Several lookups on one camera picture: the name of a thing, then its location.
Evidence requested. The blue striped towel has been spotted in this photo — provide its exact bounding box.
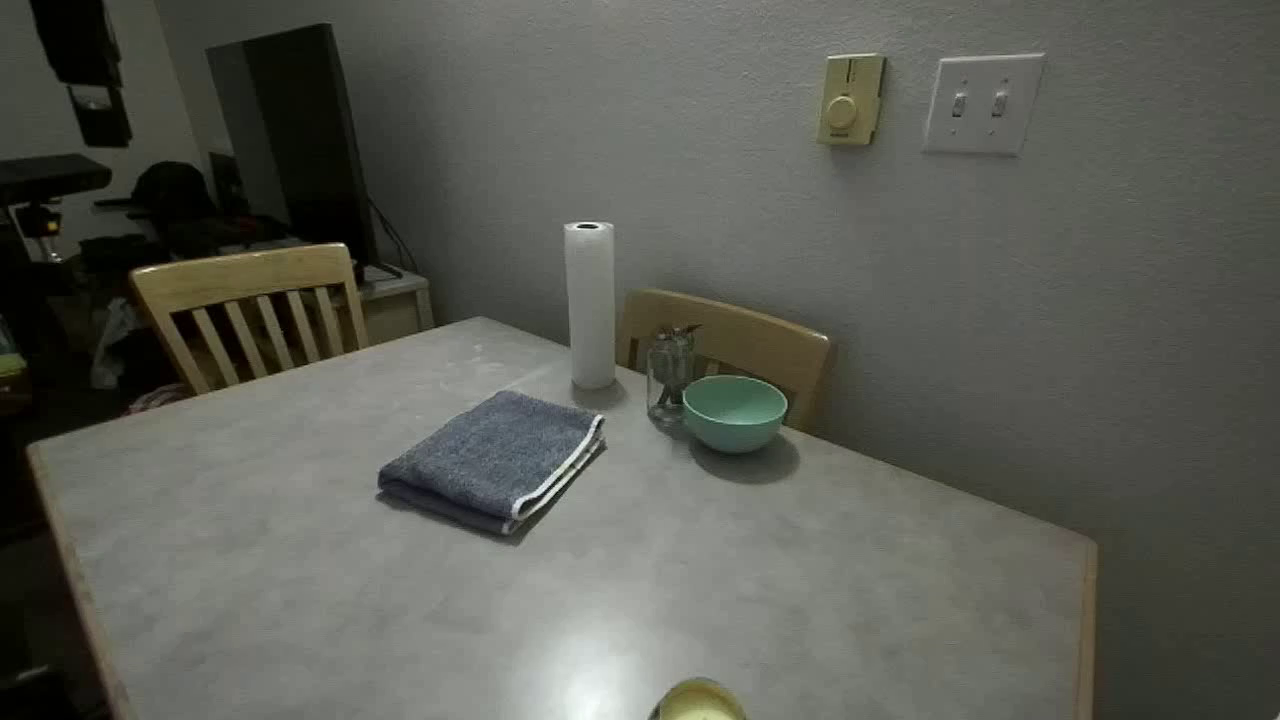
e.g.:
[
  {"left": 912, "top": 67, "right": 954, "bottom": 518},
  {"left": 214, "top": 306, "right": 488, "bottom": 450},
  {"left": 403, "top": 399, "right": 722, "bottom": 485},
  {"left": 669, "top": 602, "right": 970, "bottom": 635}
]
[{"left": 377, "top": 393, "right": 604, "bottom": 538}]

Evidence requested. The white paper towel roll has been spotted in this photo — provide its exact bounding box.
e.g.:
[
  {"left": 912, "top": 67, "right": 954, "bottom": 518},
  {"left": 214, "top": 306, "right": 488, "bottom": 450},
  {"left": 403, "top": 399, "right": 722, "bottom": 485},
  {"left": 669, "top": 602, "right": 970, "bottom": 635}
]
[{"left": 563, "top": 221, "right": 616, "bottom": 393}]

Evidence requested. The clear glass jar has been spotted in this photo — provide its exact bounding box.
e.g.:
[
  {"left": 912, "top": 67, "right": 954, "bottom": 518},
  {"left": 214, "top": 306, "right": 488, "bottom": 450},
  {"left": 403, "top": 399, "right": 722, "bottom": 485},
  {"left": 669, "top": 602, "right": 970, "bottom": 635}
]
[{"left": 648, "top": 325, "right": 694, "bottom": 427}]

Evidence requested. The teal green bowl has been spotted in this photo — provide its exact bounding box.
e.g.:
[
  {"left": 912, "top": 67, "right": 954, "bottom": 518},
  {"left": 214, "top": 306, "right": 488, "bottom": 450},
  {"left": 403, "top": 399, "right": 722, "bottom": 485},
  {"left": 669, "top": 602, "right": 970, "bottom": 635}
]
[{"left": 682, "top": 375, "right": 787, "bottom": 452}]

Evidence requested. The white side cabinet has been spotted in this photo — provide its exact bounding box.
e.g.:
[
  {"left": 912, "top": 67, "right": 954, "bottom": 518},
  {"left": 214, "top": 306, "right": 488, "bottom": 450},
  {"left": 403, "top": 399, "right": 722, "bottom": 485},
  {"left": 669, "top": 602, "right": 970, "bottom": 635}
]
[{"left": 361, "top": 267, "right": 437, "bottom": 343}]

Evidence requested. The yellow lidded jar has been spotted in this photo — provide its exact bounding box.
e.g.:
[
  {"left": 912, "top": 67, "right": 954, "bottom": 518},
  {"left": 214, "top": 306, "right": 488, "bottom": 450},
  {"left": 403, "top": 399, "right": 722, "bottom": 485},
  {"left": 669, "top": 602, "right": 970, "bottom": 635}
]
[{"left": 648, "top": 677, "right": 747, "bottom": 720}]

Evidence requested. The yellow thermostat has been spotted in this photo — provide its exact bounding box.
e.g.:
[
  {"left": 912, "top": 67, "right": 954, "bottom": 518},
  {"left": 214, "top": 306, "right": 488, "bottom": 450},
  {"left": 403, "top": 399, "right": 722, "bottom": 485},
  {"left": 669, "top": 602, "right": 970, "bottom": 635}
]
[{"left": 818, "top": 51, "right": 887, "bottom": 150}]

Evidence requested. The wooden slatted chair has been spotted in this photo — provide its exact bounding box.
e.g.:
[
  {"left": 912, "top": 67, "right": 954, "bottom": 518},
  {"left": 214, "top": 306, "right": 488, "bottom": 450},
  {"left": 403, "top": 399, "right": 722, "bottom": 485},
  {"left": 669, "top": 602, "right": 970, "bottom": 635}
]
[{"left": 132, "top": 244, "right": 369, "bottom": 393}]

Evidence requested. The black monitor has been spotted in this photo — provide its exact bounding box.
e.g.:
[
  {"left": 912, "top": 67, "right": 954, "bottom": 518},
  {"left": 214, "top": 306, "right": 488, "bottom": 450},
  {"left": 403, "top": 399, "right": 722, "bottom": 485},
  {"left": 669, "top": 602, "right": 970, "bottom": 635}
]
[{"left": 209, "top": 23, "right": 377, "bottom": 263}]

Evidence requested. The dark hanging object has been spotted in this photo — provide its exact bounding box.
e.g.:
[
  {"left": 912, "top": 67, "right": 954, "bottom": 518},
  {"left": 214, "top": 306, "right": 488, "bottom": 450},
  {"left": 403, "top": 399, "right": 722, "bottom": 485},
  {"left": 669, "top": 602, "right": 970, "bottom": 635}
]
[{"left": 28, "top": 0, "right": 132, "bottom": 150}]

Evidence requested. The wooden chair by wall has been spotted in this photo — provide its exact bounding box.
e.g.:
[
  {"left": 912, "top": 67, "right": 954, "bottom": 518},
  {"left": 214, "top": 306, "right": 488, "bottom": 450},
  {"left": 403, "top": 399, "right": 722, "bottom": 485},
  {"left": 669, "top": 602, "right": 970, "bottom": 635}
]
[{"left": 616, "top": 288, "right": 831, "bottom": 432}]

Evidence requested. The white light switch plate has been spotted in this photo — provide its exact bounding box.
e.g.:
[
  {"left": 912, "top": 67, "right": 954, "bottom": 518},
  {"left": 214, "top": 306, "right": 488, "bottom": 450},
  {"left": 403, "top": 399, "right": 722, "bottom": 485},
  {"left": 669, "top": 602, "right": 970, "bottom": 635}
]
[{"left": 925, "top": 51, "right": 1042, "bottom": 158}]

